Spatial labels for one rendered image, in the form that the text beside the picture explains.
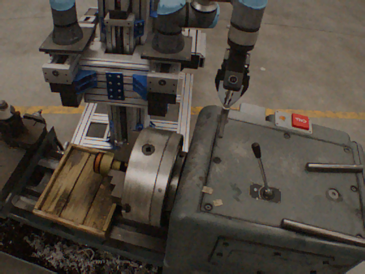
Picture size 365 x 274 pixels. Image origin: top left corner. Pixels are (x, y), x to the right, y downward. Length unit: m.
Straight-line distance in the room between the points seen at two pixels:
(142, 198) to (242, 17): 0.55
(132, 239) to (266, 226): 0.54
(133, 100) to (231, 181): 0.92
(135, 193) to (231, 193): 0.27
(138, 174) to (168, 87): 0.59
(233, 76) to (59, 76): 0.93
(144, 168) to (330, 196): 0.54
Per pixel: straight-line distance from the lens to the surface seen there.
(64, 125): 2.77
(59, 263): 1.51
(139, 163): 0.89
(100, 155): 1.06
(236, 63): 0.78
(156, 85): 1.38
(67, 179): 1.31
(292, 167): 0.94
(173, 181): 0.93
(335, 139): 1.10
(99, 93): 1.66
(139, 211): 0.94
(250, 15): 0.74
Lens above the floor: 1.94
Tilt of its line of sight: 48 degrees down
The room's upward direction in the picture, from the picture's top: 8 degrees clockwise
